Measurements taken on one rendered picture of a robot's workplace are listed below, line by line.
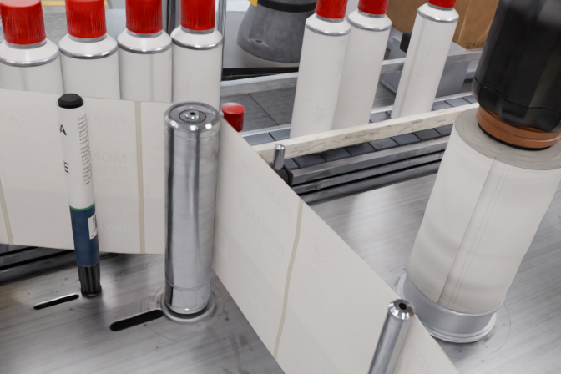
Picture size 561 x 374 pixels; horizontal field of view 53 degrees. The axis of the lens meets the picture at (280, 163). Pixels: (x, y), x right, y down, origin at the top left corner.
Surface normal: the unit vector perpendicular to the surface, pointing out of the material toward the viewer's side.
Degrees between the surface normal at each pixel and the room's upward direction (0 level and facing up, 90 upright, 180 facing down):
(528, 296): 0
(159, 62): 90
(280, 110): 0
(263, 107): 0
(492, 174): 93
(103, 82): 90
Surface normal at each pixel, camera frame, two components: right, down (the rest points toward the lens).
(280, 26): 0.03, 0.29
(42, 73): 0.63, 0.49
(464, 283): -0.32, 0.48
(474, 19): 0.46, 0.54
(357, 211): 0.11, -0.82
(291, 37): 0.28, 0.30
